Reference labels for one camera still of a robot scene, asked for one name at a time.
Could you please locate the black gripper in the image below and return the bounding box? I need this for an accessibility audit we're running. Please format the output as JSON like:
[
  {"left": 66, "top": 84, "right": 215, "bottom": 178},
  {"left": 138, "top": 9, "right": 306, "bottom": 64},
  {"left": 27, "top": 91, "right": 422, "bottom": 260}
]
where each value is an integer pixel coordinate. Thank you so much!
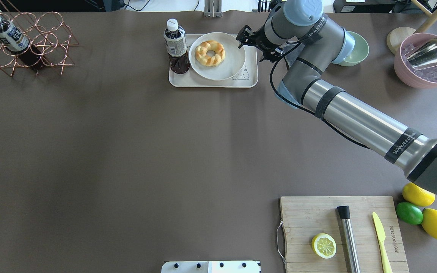
[{"left": 236, "top": 25, "right": 284, "bottom": 63}]

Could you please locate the white round plate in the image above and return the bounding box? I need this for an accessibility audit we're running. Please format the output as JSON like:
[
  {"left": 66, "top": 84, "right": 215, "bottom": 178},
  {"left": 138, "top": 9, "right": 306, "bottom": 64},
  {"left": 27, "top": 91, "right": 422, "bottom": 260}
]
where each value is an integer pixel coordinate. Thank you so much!
[{"left": 189, "top": 32, "right": 246, "bottom": 81}]

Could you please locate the braided glazed donut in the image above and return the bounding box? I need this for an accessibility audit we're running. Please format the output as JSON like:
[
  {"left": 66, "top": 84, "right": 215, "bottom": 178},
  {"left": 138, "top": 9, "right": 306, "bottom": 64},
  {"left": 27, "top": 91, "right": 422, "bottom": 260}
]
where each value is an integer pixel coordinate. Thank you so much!
[{"left": 195, "top": 40, "right": 226, "bottom": 67}]

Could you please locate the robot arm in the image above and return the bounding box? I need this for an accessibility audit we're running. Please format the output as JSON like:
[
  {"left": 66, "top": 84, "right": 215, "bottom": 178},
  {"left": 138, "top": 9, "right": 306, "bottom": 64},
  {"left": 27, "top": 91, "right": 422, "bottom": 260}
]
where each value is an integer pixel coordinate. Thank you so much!
[{"left": 236, "top": 0, "right": 437, "bottom": 194}]

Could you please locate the cream rabbit tray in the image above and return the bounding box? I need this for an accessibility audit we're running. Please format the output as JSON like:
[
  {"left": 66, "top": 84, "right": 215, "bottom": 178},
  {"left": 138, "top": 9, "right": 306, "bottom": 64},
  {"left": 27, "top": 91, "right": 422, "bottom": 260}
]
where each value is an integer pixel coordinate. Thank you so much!
[{"left": 168, "top": 33, "right": 258, "bottom": 88}]

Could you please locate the dark drink bottle on tray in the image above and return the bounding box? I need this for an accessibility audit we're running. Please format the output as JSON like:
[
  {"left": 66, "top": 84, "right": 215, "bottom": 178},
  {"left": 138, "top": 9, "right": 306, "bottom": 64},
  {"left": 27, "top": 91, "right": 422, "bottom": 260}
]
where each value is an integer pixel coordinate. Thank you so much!
[{"left": 163, "top": 18, "right": 190, "bottom": 74}]

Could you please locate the grey folded cloth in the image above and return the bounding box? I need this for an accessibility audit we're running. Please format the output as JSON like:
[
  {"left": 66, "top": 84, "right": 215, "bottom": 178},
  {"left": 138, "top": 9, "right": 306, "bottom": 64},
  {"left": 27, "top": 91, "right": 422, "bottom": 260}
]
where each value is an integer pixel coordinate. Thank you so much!
[{"left": 284, "top": 42, "right": 302, "bottom": 70}]

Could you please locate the green bowl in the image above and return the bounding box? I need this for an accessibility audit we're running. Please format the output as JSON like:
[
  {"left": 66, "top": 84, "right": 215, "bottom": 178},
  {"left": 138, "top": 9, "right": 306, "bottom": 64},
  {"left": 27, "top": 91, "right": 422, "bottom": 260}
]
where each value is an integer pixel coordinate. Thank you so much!
[{"left": 339, "top": 31, "right": 369, "bottom": 67}]

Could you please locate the wooden mug tree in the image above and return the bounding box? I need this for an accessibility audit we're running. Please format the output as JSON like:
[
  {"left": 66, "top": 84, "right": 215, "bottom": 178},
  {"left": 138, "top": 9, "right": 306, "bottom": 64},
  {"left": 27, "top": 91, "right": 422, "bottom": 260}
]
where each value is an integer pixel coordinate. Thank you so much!
[{"left": 386, "top": 0, "right": 437, "bottom": 54}]

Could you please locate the bamboo cutting board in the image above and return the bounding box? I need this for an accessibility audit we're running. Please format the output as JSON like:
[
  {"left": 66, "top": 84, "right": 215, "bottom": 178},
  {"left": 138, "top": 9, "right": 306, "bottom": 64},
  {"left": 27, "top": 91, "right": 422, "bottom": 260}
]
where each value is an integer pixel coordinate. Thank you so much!
[{"left": 280, "top": 196, "right": 409, "bottom": 273}]

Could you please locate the steel scoop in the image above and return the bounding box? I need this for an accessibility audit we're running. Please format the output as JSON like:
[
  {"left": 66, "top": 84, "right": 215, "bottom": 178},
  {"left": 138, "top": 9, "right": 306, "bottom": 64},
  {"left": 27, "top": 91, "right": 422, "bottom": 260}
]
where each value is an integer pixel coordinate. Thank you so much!
[{"left": 406, "top": 38, "right": 437, "bottom": 71}]

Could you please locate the pink bowl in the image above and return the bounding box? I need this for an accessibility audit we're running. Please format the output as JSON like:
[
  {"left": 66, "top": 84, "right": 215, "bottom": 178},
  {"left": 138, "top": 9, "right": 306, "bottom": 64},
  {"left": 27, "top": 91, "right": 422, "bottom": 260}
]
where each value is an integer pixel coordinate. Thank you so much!
[{"left": 394, "top": 33, "right": 437, "bottom": 89}]

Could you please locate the steel cylindrical grinder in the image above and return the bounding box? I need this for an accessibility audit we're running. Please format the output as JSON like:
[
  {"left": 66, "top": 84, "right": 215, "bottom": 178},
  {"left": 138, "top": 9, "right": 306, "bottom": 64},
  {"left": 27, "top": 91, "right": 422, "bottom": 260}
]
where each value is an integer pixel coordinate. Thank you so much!
[{"left": 337, "top": 206, "right": 361, "bottom": 273}]

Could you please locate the half lemon slice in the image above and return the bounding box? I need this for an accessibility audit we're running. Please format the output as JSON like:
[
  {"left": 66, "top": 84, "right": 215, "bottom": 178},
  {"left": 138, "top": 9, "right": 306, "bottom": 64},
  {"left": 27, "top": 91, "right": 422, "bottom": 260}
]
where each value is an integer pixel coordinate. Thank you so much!
[{"left": 311, "top": 233, "right": 336, "bottom": 259}]

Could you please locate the yellow lemon lower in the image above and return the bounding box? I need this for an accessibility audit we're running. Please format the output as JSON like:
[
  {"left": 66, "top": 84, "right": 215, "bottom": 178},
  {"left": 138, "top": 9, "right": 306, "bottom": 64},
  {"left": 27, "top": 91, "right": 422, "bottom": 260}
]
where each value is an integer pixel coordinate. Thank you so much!
[{"left": 402, "top": 182, "right": 435, "bottom": 207}]

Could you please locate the yellow plastic knife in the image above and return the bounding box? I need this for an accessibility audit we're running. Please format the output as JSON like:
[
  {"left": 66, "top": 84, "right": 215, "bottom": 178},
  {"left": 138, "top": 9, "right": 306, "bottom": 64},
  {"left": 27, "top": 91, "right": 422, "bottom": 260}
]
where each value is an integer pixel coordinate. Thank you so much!
[{"left": 372, "top": 212, "right": 393, "bottom": 273}]

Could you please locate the green lime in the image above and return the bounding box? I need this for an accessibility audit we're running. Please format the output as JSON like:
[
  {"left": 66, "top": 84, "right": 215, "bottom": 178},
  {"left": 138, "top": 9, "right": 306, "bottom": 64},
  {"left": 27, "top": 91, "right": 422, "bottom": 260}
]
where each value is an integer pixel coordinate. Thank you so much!
[{"left": 396, "top": 202, "right": 424, "bottom": 225}]

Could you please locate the bottle in rack upper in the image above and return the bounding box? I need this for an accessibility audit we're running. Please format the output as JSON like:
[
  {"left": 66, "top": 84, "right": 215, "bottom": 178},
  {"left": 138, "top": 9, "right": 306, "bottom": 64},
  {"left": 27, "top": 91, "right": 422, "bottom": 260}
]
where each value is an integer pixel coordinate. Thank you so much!
[{"left": 0, "top": 16, "right": 45, "bottom": 71}]

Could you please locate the aluminium frame post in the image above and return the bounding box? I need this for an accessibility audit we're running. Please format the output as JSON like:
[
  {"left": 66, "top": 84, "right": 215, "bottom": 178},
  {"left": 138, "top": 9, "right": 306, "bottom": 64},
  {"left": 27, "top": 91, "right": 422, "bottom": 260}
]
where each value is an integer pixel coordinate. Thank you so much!
[{"left": 204, "top": 0, "right": 222, "bottom": 18}]

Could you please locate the copper wire bottle rack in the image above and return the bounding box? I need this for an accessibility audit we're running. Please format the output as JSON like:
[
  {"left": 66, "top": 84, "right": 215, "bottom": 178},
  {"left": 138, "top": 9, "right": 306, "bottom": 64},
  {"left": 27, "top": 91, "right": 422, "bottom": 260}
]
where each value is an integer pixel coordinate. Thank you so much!
[{"left": 0, "top": 11, "right": 79, "bottom": 77}]

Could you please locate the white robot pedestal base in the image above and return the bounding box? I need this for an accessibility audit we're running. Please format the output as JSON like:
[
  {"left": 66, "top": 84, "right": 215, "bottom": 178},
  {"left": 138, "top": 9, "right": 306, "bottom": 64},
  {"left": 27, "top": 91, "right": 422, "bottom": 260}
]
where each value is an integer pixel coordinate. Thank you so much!
[{"left": 161, "top": 260, "right": 261, "bottom": 273}]

